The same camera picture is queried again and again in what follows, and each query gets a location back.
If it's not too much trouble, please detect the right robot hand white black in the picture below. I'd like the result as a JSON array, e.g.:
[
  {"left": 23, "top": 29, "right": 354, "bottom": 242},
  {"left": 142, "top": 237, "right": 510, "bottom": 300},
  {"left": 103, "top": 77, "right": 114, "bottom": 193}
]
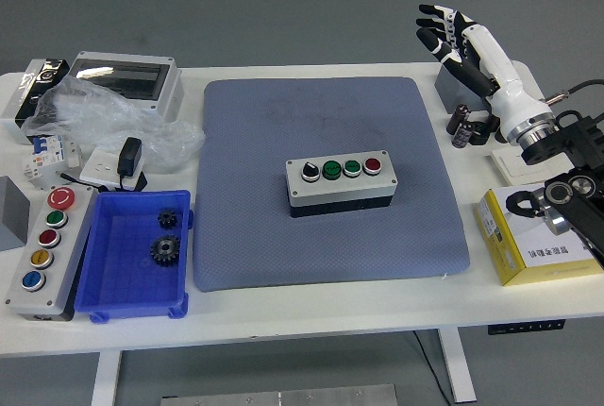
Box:
[{"left": 414, "top": 3, "right": 553, "bottom": 138}]

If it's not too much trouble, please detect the four-button grey control box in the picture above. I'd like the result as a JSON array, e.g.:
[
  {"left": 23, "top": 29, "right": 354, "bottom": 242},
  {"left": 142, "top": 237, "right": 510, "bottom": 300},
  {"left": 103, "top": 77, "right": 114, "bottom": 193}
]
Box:
[{"left": 285, "top": 148, "right": 397, "bottom": 221}]

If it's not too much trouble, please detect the five-button grey control box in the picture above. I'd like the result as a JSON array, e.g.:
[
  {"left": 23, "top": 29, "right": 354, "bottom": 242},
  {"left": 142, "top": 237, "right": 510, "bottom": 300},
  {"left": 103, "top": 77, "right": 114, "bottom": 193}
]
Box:
[{"left": 4, "top": 183, "right": 98, "bottom": 322}]

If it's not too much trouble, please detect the grey square base block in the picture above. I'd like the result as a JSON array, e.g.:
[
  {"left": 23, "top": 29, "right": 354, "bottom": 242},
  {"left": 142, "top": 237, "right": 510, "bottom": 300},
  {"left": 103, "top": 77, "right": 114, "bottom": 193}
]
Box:
[{"left": 434, "top": 63, "right": 492, "bottom": 112}]

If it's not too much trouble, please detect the yellow white product box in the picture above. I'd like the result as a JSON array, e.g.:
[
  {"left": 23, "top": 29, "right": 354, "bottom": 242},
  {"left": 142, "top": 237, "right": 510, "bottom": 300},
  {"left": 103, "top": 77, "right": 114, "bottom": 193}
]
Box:
[{"left": 473, "top": 183, "right": 604, "bottom": 287}]

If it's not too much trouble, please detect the black table control panel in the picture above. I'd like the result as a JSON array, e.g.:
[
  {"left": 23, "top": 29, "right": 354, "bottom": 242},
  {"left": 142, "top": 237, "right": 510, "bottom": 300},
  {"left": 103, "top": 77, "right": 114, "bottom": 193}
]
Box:
[{"left": 487, "top": 318, "right": 566, "bottom": 335}]

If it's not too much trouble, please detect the white table leg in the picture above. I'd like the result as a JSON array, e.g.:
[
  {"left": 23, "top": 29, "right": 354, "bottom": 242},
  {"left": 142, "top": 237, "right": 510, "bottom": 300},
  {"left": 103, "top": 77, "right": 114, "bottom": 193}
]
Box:
[
  {"left": 90, "top": 350, "right": 123, "bottom": 406},
  {"left": 437, "top": 329, "right": 478, "bottom": 403}
]

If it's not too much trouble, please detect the grey-blue fabric mat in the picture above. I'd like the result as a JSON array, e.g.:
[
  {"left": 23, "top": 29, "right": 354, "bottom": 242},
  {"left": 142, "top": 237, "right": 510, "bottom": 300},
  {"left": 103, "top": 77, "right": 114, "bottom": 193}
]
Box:
[{"left": 191, "top": 76, "right": 473, "bottom": 293}]

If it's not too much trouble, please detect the grey distribution box dark window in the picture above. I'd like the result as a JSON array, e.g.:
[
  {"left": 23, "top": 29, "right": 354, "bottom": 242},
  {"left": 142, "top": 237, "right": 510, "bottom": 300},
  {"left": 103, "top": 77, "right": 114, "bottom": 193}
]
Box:
[{"left": 65, "top": 50, "right": 185, "bottom": 124}]

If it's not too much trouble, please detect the large black gear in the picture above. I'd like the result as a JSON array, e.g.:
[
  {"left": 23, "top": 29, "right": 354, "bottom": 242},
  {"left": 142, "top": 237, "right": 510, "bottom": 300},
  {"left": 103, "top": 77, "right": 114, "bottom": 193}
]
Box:
[{"left": 149, "top": 234, "right": 183, "bottom": 265}]

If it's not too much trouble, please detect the black power adapter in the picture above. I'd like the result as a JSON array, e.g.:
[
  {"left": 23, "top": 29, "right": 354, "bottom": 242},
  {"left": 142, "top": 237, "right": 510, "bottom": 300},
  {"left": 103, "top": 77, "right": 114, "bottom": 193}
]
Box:
[{"left": 116, "top": 136, "right": 143, "bottom": 179}]

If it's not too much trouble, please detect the grey metal floor plate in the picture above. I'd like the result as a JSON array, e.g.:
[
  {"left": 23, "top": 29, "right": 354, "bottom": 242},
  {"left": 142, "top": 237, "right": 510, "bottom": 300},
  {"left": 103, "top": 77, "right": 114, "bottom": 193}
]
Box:
[{"left": 159, "top": 383, "right": 399, "bottom": 406}]

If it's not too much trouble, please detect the clear plastic bag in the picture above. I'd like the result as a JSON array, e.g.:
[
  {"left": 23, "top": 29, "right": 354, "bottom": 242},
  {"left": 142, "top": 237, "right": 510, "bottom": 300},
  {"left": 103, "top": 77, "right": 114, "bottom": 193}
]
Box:
[{"left": 21, "top": 76, "right": 208, "bottom": 169}]

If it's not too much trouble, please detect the blue plastic bin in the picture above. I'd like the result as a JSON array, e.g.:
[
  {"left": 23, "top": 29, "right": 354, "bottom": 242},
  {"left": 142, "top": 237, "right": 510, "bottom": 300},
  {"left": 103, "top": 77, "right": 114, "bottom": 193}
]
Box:
[{"left": 74, "top": 189, "right": 195, "bottom": 324}]

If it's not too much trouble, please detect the white circuit breaker blue lever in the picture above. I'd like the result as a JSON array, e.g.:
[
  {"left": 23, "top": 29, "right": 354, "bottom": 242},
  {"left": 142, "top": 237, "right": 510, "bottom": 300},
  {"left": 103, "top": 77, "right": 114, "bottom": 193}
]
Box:
[{"left": 21, "top": 131, "right": 84, "bottom": 190}]

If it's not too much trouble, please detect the white box with mirror panel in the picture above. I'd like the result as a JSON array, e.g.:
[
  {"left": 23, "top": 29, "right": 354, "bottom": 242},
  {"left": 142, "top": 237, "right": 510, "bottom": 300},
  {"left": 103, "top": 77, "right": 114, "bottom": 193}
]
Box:
[{"left": 0, "top": 57, "right": 71, "bottom": 145}]

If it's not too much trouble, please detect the grey metal block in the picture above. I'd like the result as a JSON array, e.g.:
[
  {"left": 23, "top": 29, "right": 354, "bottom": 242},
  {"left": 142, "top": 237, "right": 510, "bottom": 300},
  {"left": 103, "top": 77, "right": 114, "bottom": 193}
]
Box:
[{"left": 0, "top": 175, "right": 30, "bottom": 252}]

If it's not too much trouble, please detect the white wall switch plate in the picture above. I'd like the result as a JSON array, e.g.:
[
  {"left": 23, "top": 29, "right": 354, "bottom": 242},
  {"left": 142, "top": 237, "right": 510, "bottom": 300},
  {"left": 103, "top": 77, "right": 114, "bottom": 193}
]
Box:
[{"left": 489, "top": 145, "right": 561, "bottom": 186}]

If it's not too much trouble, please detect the black cable under table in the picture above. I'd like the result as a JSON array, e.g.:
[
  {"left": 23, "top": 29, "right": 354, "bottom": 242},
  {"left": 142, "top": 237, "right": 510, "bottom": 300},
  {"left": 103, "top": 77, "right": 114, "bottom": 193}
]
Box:
[{"left": 412, "top": 330, "right": 449, "bottom": 406}]

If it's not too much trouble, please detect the white wall socket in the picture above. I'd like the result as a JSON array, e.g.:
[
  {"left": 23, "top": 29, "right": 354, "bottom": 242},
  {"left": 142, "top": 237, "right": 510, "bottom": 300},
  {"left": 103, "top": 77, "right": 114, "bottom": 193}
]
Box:
[{"left": 78, "top": 146, "right": 147, "bottom": 193}]

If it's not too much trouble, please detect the black adapter cord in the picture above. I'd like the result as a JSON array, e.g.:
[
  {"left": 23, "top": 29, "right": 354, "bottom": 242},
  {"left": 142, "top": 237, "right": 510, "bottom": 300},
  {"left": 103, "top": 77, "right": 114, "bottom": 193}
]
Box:
[{"left": 59, "top": 170, "right": 112, "bottom": 193}]

